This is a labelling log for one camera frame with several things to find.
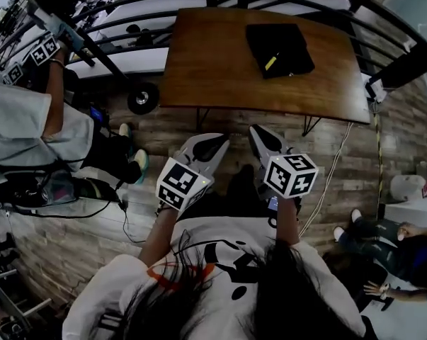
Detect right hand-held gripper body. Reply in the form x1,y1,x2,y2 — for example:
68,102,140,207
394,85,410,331
256,149,319,214

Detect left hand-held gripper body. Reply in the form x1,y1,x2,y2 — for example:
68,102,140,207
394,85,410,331
155,150,216,212

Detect yellow black screwdriver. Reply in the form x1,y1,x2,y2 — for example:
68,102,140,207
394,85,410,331
264,51,281,72

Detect black box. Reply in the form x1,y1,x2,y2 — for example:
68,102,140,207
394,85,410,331
245,23,316,80

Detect person's right forearm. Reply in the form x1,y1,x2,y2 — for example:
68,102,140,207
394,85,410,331
275,196,301,246

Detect person's left forearm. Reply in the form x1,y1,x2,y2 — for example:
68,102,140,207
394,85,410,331
138,205,178,268

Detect small black screen device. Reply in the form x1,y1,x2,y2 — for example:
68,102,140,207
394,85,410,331
268,195,280,228

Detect person's black trousers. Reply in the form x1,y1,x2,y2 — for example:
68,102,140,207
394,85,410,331
179,164,271,223

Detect person's white printed shirt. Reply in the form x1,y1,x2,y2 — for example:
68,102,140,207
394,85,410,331
61,216,367,340

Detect black wheel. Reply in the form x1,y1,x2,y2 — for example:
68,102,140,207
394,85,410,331
127,82,161,115

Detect wooden table with metal legs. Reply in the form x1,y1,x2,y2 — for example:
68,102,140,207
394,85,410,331
159,7,372,137

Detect yellow black floor tape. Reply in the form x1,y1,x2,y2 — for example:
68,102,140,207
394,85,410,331
374,111,386,219

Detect white power strip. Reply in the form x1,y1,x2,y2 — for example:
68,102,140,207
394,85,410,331
363,74,387,103

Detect black office chair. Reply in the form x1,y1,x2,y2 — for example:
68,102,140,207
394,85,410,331
322,249,391,312

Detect white desk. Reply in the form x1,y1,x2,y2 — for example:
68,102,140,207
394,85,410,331
358,196,427,340

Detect dark equipment bag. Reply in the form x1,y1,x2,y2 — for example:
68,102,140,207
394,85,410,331
0,168,123,220

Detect white cable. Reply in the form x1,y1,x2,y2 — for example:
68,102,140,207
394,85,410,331
297,122,354,239

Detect black cable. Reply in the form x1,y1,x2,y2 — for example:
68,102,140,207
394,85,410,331
116,188,147,244

